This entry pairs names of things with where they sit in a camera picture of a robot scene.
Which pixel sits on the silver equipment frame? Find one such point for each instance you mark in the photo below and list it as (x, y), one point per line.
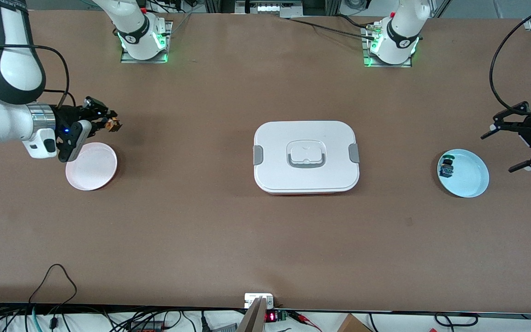
(270, 8)

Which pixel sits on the brown cardboard box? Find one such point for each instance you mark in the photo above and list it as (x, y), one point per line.
(353, 325)

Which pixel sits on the light blue round plate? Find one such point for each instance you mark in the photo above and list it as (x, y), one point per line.
(468, 177)

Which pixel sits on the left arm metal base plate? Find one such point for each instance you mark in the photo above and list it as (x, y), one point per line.
(368, 62)

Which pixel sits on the orange push-button switch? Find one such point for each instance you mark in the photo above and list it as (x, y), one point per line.
(113, 124)

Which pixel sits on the white lidded container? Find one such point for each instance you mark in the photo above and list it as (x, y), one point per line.
(307, 173)

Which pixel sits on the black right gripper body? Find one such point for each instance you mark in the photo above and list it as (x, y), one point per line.
(68, 114)

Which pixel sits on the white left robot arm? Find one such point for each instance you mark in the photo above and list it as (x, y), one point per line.
(399, 44)

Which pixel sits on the white mount bracket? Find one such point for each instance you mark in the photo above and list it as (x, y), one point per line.
(249, 299)

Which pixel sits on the pink round plate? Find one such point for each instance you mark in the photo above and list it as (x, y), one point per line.
(95, 170)

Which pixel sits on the red clip leads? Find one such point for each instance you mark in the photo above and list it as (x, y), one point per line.
(304, 318)

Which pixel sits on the aluminium camera mount profile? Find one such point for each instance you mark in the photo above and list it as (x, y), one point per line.
(252, 318)

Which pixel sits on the red digit display module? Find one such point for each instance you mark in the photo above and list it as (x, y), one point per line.
(271, 317)

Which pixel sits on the green push-button switch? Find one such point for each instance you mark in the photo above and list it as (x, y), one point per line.
(446, 168)

